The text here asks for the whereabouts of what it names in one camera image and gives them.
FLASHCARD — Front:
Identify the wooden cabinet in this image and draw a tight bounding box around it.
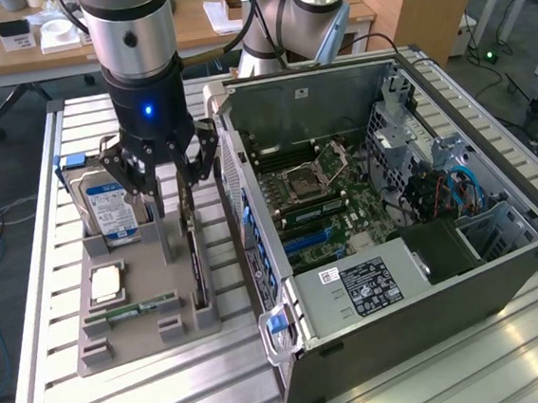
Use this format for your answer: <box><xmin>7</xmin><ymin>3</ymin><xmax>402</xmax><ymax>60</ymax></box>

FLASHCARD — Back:
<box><xmin>340</xmin><ymin>0</ymin><xmax>498</xmax><ymax>79</ymax></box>

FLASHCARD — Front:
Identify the white tape roll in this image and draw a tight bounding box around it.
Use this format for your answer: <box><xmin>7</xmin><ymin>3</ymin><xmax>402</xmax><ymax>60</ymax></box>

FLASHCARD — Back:
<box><xmin>39</xmin><ymin>17</ymin><xmax>83</xmax><ymax>56</ymax></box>

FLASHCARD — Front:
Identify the white floor cable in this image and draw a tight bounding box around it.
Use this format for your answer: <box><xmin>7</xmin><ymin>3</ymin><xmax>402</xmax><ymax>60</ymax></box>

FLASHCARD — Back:
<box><xmin>0</xmin><ymin>192</ymin><xmax>42</xmax><ymax>229</ymax></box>

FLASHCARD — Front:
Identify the metal socket cover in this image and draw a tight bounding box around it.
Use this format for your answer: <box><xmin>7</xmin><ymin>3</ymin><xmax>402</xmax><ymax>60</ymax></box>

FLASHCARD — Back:
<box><xmin>313</xmin><ymin>138</ymin><xmax>358</xmax><ymax>179</ymax></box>

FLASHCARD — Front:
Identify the black chair base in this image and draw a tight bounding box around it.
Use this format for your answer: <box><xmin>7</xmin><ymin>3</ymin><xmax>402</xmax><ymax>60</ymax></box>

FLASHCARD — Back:
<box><xmin>0</xmin><ymin>72</ymin><xmax>101</xmax><ymax>140</ymax></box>

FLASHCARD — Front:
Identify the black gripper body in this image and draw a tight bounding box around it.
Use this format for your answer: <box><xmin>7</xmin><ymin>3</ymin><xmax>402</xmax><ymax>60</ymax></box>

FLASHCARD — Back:
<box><xmin>101</xmin><ymin>56</ymin><xmax>199</xmax><ymax>174</ymax></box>

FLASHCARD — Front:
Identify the grey open PC case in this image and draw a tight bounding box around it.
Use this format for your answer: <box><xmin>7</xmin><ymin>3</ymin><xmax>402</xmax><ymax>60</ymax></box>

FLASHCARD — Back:
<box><xmin>201</xmin><ymin>37</ymin><xmax>538</xmax><ymax>403</ymax></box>

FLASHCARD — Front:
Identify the light blue SATA wire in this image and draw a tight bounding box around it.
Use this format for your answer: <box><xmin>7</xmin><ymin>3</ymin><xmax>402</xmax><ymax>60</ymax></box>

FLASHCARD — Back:
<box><xmin>441</xmin><ymin>161</ymin><xmax>490</xmax><ymax>224</ymax></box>

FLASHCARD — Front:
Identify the grey power supply unit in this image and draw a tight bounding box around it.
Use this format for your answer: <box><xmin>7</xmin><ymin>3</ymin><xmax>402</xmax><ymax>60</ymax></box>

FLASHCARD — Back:
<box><xmin>291</xmin><ymin>236</ymin><xmax>437</xmax><ymax>345</ymax></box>

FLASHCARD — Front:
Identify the blue expansion slot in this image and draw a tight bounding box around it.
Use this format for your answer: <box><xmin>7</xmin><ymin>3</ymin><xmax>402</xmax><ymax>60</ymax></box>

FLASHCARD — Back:
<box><xmin>281</xmin><ymin>230</ymin><xmax>340</xmax><ymax>259</ymax></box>

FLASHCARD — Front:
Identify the black cable over case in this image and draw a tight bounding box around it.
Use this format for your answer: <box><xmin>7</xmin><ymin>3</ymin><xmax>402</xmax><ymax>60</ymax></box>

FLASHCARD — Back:
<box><xmin>347</xmin><ymin>27</ymin><xmax>424</xmax><ymax>69</ymax></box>

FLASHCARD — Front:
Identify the green RAM stick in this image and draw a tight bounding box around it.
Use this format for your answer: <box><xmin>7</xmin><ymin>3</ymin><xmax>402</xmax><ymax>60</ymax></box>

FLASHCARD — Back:
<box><xmin>83</xmin><ymin>294</ymin><xmax>177</xmax><ymax>325</ymax></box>
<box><xmin>278</xmin><ymin>197</ymin><xmax>351</xmax><ymax>228</ymax></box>

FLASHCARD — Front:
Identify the silver chipset heatsink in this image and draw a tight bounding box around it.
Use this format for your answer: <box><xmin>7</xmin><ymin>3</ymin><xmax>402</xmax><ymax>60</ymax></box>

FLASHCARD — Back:
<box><xmin>345</xmin><ymin>229</ymin><xmax>379</xmax><ymax>252</ymax></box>

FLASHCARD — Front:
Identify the perforated metal drive cage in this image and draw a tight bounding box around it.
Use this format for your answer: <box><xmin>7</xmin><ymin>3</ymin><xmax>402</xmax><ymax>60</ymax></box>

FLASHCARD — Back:
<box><xmin>359</xmin><ymin>65</ymin><xmax>447</xmax><ymax>212</ymax></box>

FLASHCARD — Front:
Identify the black white label holder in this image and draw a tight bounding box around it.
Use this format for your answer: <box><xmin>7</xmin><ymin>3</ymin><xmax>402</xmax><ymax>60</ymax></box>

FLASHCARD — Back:
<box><xmin>0</xmin><ymin>16</ymin><xmax>37</xmax><ymax>55</ymax></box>

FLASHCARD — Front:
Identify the grey parts rack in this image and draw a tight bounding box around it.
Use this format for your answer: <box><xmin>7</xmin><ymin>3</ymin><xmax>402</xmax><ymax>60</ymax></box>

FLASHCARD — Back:
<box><xmin>59</xmin><ymin>168</ymin><xmax>229</xmax><ymax>379</ymax></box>

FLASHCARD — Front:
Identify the silver CPU chip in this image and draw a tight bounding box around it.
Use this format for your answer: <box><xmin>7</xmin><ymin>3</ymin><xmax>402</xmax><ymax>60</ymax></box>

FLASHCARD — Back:
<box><xmin>87</xmin><ymin>266</ymin><xmax>126</xmax><ymax>303</ymax></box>

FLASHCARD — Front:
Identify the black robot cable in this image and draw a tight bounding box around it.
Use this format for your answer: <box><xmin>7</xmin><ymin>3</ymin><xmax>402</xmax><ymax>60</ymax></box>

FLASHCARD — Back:
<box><xmin>168</xmin><ymin>0</ymin><xmax>286</xmax><ymax>78</ymax></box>

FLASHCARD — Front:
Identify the stack of papers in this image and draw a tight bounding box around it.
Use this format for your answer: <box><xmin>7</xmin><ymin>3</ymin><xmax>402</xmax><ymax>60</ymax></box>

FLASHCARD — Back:
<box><xmin>201</xmin><ymin>0</ymin><xmax>247</xmax><ymax>38</ymax></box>

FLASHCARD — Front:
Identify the green motherboard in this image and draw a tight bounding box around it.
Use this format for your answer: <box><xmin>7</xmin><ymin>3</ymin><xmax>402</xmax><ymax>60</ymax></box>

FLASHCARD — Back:
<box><xmin>237</xmin><ymin>117</ymin><xmax>410</xmax><ymax>280</ymax></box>

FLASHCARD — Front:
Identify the blue case release latch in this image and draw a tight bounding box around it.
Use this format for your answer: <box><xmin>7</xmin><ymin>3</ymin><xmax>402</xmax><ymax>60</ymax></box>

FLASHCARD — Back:
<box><xmin>264</xmin><ymin>314</ymin><xmax>289</xmax><ymax>350</ymax></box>

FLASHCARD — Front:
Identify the metal CPU socket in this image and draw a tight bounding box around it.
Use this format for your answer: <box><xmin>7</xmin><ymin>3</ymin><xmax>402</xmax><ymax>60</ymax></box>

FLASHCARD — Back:
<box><xmin>282</xmin><ymin>160</ymin><xmax>331</xmax><ymax>201</ymax></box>

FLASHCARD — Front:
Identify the green GPU with metal bracket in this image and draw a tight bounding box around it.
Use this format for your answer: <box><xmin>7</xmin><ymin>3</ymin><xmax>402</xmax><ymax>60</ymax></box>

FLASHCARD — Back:
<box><xmin>174</xmin><ymin>168</ymin><xmax>213</xmax><ymax>311</ymax></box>

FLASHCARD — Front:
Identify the hard disk with blue rails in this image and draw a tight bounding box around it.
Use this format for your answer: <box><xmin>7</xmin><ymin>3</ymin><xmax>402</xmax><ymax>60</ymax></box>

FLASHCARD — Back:
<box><xmin>52</xmin><ymin>145</ymin><xmax>158</xmax><ymax>254</ymax></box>

